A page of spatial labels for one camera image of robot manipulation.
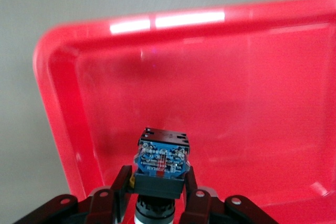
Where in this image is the red plastic tray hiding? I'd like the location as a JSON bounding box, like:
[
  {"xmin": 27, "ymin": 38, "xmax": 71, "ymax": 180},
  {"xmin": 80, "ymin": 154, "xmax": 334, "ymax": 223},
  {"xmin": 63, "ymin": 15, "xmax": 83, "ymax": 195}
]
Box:
[{"xmin": 32, "ymin": 0, "xmax": 336, "ymax": 224}]

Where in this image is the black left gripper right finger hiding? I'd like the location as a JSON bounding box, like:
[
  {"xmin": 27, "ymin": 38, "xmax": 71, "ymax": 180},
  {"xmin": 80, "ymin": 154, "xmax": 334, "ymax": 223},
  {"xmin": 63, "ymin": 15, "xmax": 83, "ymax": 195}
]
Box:
[{"xmin": 180, "ymin": 166, "xmax": 219, "ymax": 224}]

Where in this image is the red push button switch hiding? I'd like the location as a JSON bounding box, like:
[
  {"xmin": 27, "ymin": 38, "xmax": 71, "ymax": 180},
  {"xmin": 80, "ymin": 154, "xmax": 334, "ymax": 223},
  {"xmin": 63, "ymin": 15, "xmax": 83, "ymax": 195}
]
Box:
[{"xmin": 132, "ymin": 126, "xmax": 192, "ymax": 224}]

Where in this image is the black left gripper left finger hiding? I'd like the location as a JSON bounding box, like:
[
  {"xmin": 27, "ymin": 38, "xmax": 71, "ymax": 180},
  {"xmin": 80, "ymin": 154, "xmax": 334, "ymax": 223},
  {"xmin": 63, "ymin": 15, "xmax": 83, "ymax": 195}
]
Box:
[{"xmin": 86, "ymin": 165, "xmax": 133, "ymax": 224}]

